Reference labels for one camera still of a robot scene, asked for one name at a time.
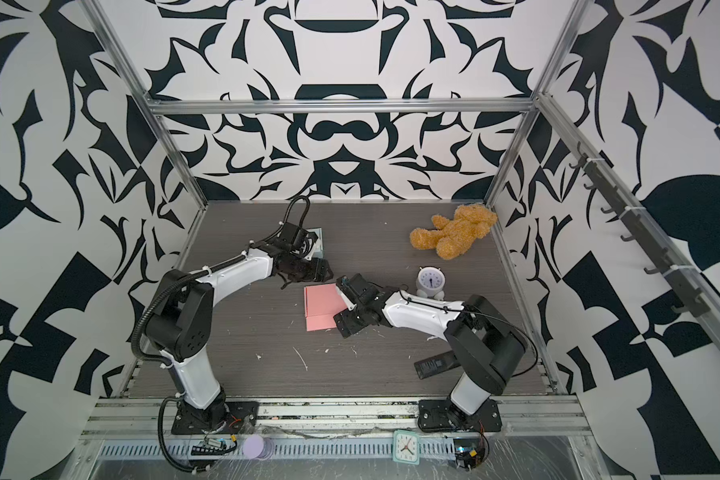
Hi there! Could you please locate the pink paper box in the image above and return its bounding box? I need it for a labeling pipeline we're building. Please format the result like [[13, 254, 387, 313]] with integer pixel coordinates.
[[304, 284, 347, 332]]

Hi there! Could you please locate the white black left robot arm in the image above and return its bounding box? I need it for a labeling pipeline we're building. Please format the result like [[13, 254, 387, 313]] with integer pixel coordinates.
[[130, 218, 333, 474]]

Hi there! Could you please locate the brown teddy bear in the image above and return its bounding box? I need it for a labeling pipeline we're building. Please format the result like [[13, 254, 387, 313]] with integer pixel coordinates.
[[409, 203, 498, 260]]

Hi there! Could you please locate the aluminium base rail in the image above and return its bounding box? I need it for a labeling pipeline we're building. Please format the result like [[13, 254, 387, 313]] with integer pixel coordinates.
[[81, 395, 592, 438]]

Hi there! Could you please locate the white alarm clock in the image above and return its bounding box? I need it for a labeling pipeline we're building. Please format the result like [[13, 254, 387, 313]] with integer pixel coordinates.
[[416, 266, 446, 301]]

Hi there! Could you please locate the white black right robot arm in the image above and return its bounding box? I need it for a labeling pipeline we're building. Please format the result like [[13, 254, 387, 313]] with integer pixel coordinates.
[[334, 274, 538, 416]]

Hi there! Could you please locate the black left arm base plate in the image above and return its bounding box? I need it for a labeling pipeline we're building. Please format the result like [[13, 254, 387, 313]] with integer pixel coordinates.
[[171, 401, 259, 435]]

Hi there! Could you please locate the teal square clock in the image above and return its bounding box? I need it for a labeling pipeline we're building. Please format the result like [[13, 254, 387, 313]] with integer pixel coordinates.
[[392, 430, 420, 465]]

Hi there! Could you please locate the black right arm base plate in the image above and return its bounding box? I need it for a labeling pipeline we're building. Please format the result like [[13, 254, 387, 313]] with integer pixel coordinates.
[[417, 399, 503, 433]]

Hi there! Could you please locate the small electronics board left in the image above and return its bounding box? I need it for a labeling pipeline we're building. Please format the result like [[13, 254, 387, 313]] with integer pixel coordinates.
[[190, 436, 238, 457]]

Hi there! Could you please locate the purple round disc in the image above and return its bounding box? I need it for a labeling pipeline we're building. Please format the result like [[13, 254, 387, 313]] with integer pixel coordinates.
[[243, 435, 270, 460]]

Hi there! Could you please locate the black wall hook rack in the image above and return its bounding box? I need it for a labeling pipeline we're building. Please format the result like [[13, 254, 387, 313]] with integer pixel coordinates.
[[572, 152, 711, 318]]

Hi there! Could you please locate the black remote control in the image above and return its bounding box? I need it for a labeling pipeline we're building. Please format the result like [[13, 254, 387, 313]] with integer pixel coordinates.
[[414, 351, 461, 380]]

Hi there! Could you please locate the green circuit board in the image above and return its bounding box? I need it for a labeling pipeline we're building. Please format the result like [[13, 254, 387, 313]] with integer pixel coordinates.
[[454, 439, 490, 471]]

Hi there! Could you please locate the light blue paper box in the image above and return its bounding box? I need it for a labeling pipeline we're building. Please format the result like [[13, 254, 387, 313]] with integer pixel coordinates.
[[305, 228, 324, 260]]

